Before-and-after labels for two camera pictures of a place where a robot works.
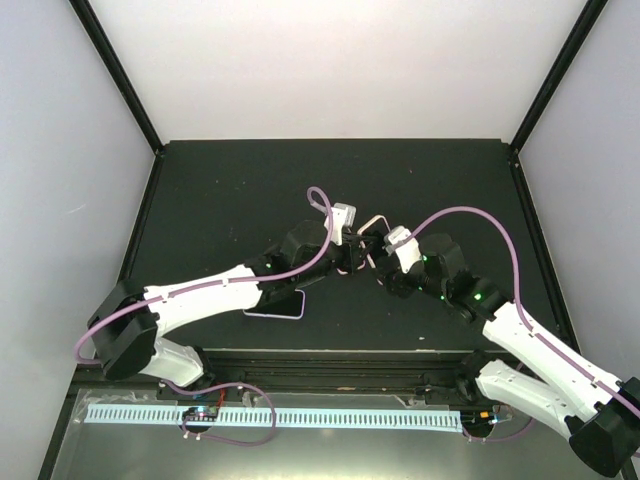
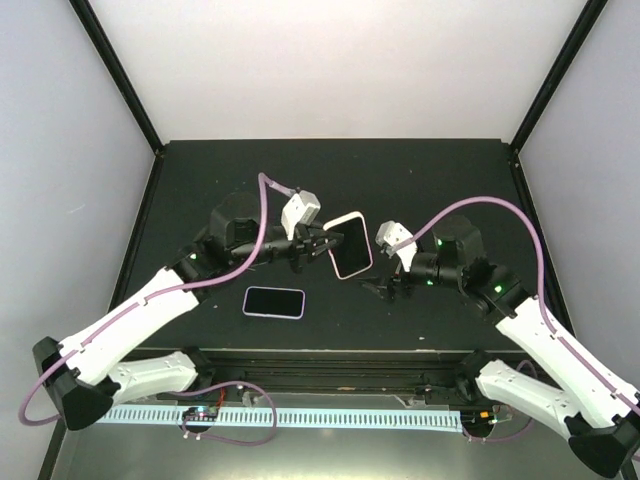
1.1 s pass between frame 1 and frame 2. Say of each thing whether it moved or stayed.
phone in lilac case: stayed
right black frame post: stayed
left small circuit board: stayed
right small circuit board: stayed
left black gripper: moved
